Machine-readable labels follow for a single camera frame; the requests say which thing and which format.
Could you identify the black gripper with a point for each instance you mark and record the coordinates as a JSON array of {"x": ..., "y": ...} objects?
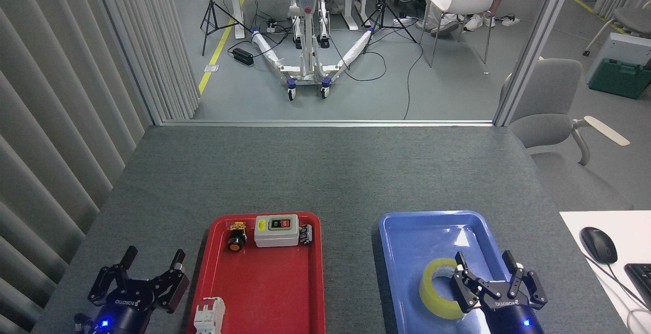
[
  {"x": 127, "y": 313},
  {"x": 513, "y": 319}
]

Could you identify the yellow tape roll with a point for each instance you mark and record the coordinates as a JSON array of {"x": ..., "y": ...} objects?
[{"x": 436, "y": 309}]

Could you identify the white circuit breaker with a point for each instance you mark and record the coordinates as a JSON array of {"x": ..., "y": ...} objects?
[{"x": 209, "y": 316}]

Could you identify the blue plastic tray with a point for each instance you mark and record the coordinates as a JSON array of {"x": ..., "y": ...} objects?
[{"x": 407, "y": 242}]

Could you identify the black orange push button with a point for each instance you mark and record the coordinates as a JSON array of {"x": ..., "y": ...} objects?
[{"x": 236, "y": 245}]

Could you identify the black computer mouse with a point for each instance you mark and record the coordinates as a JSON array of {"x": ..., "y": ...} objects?
[{"x": 597, "y": 242}]

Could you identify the red plastic tray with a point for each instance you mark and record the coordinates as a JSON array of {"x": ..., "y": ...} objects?
[{"x": 274, "y": 283}]

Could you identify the white side desk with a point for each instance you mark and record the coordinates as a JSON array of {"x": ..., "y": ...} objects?
[{"x": 630, "y": 237}]

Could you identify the black keyboard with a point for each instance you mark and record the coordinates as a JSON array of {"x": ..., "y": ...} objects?
[{"x": 642, "y": 280}]

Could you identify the small black terminal block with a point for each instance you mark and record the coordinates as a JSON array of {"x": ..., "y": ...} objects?
[{"x": 305, "y": 235}]

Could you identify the grey office chair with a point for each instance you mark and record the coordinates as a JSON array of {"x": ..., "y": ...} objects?
[{"x": 552, "y": 90}]

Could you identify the grey vertical blinds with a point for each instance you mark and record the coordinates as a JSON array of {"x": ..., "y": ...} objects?
[{"x": 61, "y": 95}]

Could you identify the green tool case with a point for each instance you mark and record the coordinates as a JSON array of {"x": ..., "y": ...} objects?
[{"x": 618, "y": 80}]

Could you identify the black power adapter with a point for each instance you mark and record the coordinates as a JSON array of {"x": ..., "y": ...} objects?
[{"x": 243, "y": 57}]

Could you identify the white power strip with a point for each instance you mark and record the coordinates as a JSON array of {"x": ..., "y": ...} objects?
[{"x": 510, "y": 20}]

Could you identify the grey metal box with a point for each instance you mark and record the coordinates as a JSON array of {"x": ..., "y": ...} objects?
[{"x": 625, "y": 47}]

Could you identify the black tripod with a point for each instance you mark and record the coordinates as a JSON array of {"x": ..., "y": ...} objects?
[
  {"x": 212, "y": 11},
  {"x": 382, "y": 19}
]

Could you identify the white wheeled stand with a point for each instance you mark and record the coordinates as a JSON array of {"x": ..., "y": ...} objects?
[{"x": 306, "y": 54}]

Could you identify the grey chair with white legs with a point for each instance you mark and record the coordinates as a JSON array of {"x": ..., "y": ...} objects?
[{"x": 633, "y": 19}]

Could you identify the white two-button switch box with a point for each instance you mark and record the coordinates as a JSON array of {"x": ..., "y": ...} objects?
[{"x": 275, "y": 236}]

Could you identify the silver post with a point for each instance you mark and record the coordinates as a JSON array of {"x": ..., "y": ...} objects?
[{"x": 534, "y": 44}]

